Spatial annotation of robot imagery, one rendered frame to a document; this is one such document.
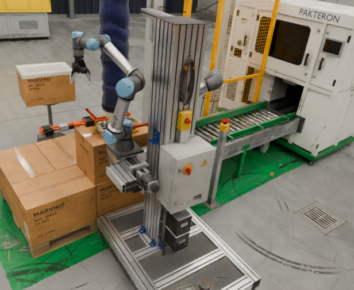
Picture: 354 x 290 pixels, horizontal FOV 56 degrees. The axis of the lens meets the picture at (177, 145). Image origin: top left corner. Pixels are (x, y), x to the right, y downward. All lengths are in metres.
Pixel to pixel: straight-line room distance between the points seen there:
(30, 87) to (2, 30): 5.91
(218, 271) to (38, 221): 1.52
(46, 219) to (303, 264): 2.33
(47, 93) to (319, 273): 3.56
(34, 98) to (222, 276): 2.97
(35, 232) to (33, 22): 7.85
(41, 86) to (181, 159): 2.59
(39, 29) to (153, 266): 8.45
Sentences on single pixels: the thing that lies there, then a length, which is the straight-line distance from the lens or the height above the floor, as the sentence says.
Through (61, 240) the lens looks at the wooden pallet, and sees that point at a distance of 3.33.
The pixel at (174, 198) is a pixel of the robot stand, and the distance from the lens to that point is 2.35.
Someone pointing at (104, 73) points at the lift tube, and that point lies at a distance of 2.84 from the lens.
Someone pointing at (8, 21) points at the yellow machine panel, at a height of 0.51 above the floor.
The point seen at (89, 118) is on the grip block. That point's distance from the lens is 2.96.
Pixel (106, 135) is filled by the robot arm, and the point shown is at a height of 1.22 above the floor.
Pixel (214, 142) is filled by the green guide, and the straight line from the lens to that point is 3.74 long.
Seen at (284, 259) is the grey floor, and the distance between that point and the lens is 3.45.
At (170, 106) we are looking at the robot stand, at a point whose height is 1.51.
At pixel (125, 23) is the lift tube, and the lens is 2.72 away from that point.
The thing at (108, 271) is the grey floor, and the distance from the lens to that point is 3.07.
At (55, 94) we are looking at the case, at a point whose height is 0.74.
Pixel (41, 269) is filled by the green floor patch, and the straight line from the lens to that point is 3.17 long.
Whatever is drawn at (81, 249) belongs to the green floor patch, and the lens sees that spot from 3.26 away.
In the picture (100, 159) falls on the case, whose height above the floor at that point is 0.80.
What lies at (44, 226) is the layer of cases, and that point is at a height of 0.31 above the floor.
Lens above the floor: 2.37
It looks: 30 degrees down
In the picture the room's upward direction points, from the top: 6 degrees clockwise
